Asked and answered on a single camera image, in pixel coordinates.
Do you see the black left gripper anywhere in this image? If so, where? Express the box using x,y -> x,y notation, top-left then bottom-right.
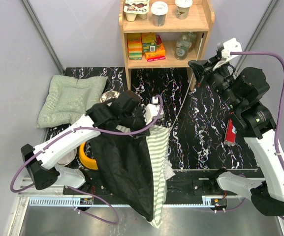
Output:
120,107 -> 155,139

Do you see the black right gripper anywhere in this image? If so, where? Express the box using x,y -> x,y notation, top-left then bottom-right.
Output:
189,54 -> 242,110

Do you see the green striped pet tent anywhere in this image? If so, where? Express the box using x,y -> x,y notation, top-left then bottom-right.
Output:
90,125 -> 171,228

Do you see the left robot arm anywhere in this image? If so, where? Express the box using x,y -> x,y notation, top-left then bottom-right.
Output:
21,91 -> 160,194

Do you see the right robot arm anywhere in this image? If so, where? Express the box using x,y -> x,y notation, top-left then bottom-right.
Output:
188,57 -> 284,216

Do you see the steel pet bowl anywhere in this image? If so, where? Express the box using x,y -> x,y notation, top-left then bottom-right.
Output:
58,149 -> 77,166
99,90 -> 121,104

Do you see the green checked pet cushion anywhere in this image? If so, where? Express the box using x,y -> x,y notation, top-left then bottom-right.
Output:
36,75 -> 108,128

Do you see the clear glass jar front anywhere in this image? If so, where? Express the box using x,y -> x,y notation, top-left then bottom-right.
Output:
174,32 -> 190,60

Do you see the clear glass jar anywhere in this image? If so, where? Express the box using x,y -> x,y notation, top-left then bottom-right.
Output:
174,32 -> 190,60
188,32 -> 196,52

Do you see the wooden shelf unit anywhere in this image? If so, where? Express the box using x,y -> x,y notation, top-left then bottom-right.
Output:
119,0 -> 215,89

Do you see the clear glass jar back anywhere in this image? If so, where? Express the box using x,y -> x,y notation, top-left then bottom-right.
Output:
188,32 -> 196,52

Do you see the orange snack box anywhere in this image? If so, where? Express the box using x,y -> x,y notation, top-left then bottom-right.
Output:
145,43 -> 166,62

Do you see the red pink packet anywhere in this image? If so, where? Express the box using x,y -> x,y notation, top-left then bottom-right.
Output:
156,35 -> 162,50

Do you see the yellow double bowl holder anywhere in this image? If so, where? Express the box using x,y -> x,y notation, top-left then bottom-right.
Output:
79,142 -> 98,170

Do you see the paper coffee cup right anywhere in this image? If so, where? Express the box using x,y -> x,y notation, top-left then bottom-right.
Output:
175,0 -> 193,20

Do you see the paper coffee cup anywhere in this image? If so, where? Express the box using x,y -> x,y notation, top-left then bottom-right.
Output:
151,1 -> 169,27
175,0 -> 193,20

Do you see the yellow green sponge stack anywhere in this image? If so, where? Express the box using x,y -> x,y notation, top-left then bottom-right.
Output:
127,33 -> 143,60

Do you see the paper coffee cup left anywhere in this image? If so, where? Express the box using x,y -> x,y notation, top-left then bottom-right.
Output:
151,1 -> 169,27

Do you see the red snack box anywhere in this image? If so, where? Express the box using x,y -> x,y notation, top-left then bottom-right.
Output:
224,118 -> 237,146

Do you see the chobani yogurt pack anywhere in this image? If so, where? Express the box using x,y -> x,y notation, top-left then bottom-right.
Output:
124,0 -> 150,22

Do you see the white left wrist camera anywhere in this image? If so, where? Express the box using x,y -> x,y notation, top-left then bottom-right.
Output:
143,96 -> 164,125

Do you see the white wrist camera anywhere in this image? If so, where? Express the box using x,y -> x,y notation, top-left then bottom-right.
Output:
143,96 -> 164,125
213,37 -> 242,70

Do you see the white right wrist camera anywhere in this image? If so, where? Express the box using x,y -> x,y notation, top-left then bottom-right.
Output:
213,37 -> 242,70

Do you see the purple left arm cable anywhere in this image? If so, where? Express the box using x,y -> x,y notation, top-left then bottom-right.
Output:
10,94 -> 164,225

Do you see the aluminium frame post right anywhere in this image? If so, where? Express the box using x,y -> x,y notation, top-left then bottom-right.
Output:
232,0 -> 280,72

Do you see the aluminium frame post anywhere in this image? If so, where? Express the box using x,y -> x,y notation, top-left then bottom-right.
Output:
20,0 -> 65,74
232,0 -> 280,72

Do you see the white cable duct rail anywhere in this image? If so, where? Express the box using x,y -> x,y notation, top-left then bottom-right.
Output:
29,196 -> 226,209

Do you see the aluminium frame post left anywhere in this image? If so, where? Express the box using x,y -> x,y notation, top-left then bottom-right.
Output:
20,0 -> 65,74

